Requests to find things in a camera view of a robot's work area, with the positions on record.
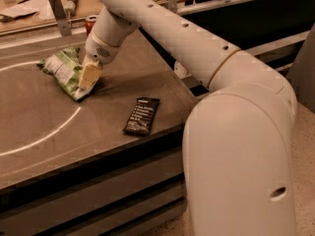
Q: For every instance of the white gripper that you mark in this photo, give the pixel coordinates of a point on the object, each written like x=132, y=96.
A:
x=99, y=50

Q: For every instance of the green jalapeno chip bag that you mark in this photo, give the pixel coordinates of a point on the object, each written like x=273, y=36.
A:
x=66, y=68

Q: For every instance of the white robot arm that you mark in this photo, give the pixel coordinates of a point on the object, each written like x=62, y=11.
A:
x=236, y=141

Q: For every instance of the black rxbar chocolate bar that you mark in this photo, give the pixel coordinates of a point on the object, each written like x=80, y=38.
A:
x=141, y=119

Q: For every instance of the red coca-cola can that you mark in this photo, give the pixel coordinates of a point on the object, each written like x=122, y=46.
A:
x=90, y=22

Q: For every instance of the white papers stack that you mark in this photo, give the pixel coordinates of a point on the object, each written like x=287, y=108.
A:
x=41, y=7

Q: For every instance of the grey counter drawer cabinet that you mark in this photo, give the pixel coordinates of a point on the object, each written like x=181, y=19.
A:
x=117, y=185

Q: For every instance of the grey metal bracket left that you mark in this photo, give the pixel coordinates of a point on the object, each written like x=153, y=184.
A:
x=60, y=17

